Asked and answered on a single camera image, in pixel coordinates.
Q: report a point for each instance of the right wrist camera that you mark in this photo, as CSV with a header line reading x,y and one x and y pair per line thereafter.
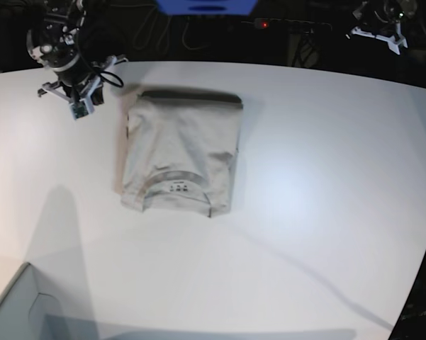
x,y
81,109

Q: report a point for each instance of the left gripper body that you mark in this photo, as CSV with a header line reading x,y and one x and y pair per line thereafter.
x,y
378,20

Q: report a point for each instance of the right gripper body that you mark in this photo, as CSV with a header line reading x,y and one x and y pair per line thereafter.
x,y
79,81

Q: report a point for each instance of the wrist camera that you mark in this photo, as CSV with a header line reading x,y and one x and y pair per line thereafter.
x,y
395,44
81,109

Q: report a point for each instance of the grey t-shirt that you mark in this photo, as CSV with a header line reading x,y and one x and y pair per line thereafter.
x,y
181,150

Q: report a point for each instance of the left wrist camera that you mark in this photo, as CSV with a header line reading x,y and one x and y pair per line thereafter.
x,y
395,44

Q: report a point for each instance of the black power strip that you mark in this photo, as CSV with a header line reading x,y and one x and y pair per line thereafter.
x,y
292,26

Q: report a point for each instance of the white box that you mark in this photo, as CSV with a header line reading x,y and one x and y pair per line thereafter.
x,y
35,306

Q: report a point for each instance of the blue bin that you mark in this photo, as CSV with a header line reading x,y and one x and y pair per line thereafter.
x,y
206,7

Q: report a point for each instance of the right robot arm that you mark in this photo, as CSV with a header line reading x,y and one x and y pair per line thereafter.
x,y
67,41

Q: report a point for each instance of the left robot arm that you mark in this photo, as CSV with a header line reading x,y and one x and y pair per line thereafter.
x,y
409,7

